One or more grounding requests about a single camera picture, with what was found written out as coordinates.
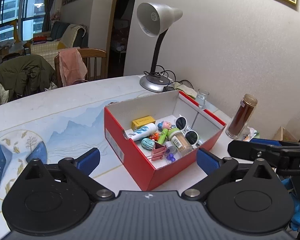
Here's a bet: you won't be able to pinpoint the pink blue toy figurine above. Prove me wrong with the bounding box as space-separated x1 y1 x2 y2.
157 121 172 131

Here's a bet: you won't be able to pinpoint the white blue cream tube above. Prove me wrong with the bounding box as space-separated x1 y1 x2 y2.
127 123 157 141

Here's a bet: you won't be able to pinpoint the white round sunglasses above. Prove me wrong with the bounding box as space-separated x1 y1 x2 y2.
175 115 201 148

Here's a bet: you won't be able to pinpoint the sofa with blankets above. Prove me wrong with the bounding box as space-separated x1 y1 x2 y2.
30 21 88 68

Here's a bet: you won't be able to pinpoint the green tube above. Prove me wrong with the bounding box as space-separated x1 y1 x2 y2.
157 128 168 145

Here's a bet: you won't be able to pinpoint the green white cloth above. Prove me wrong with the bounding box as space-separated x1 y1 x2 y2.
173 82 197 99

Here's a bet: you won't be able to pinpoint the red cardboard box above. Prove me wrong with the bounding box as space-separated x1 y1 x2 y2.
104 90 226 191

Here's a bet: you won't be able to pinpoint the small clear glass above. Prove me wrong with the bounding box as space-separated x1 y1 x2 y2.
195 89 210 109

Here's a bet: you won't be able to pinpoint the silver desk lamp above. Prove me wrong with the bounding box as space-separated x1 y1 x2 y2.
136 2 183 93

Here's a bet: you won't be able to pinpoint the turquoise pencil sharpener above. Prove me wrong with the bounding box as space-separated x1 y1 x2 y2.
141 138 155 151

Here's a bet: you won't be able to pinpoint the brown spice bottle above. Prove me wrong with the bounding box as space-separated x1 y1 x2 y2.
226 94 258 139

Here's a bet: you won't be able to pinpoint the wooden chair with pink cloth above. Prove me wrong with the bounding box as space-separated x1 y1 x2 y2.
55 48 107 87

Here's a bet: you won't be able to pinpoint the pink cloth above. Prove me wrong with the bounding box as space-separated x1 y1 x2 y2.
58 48 87 87

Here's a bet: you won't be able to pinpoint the black power adapter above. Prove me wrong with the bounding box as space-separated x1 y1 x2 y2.
162 86 175 92

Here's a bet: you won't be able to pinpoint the red toy figure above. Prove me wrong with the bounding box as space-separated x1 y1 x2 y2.
149 132 160 141

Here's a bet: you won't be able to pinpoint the blue gloved hand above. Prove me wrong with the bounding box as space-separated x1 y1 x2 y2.
281 178 300 231

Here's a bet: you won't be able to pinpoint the olive green jacket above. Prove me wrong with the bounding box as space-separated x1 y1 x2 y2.
0 55 57 105

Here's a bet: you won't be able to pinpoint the yellow small box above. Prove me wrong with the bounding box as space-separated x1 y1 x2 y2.
131 115 155 131

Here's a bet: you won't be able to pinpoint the pink binder clip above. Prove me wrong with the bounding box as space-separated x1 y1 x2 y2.
148 141 166 161

